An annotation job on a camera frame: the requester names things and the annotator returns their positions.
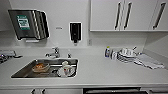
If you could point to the blue dish soap bottle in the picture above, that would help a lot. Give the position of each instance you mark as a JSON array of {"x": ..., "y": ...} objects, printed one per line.
[{"x": 107, "y": 52}]

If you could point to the white cup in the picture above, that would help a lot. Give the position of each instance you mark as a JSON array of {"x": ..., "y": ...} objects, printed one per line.
[{"x": 66, "y": 69}]

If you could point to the chrome sink faucet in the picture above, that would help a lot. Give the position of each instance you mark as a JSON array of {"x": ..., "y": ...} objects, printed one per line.
[{"x": 55, "y": 52}]

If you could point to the small white bottle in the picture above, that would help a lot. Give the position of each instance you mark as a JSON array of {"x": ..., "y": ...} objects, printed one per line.
[{"x": 113, "y": 55}]

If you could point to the stack of white plates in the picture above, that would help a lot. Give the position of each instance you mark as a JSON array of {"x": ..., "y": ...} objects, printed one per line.
[{"x": 126, "y": 56}]

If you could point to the brown bowl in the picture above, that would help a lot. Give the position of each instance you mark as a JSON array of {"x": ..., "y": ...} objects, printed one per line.
[{"x": 40, "y": 67}]

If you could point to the dark paper towel dispenser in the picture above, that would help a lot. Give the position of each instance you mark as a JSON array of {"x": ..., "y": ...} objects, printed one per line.
[{"x": 26, "y": 24}]

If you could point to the steel kitchen sink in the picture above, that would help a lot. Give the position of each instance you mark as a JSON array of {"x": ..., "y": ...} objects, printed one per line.
[{"x": 23, "y": 71}]

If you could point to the black wall soap dispenser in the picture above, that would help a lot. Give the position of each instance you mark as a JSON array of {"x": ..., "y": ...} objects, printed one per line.
[{"x": 75, "y": 31}]

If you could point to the white wall outlet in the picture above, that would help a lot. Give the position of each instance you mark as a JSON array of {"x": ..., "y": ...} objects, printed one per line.
[{"x": 59, "y": 28}]

